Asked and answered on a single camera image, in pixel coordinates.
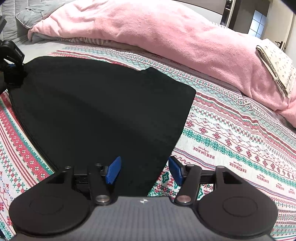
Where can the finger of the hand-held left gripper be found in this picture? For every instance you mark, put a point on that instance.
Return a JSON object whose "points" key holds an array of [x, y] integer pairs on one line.
{"points": [[15, 75]]}

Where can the patterned red green bed sheet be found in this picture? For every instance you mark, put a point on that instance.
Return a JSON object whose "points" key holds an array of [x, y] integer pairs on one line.
{"points": [[231, 143]]}

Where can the glass panel door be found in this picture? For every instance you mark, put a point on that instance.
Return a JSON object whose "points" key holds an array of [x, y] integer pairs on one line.
{"points": [[257, 23]]}

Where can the folded beige floral cloth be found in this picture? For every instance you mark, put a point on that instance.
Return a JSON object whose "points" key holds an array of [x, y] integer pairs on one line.
{"points": [[277, 64]]}

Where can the pink fleece blanket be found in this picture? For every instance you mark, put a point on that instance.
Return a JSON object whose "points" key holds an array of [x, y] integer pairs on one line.
{"points": [[161, 34]]}

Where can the black pants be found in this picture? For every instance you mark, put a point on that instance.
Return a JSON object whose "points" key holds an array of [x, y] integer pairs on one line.
{"points": [[97, 115]]}

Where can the white door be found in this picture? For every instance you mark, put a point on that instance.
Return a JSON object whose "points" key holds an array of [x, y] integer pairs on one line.
{"points": [[281, 45]]}

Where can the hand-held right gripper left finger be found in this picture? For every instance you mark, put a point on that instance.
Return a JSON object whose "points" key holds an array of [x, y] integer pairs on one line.
{"points": [[113, 171]]}

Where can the grey quilted cushion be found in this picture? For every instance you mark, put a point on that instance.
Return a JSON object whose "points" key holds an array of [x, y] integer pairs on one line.
{"points": [[27, 14]]}

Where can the striped pillow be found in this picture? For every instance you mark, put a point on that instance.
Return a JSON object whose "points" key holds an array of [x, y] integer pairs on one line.
{"points": [[101, 41]]}

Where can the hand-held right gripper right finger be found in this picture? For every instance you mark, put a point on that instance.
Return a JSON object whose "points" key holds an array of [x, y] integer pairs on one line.
{"points": [[175, 170]]}

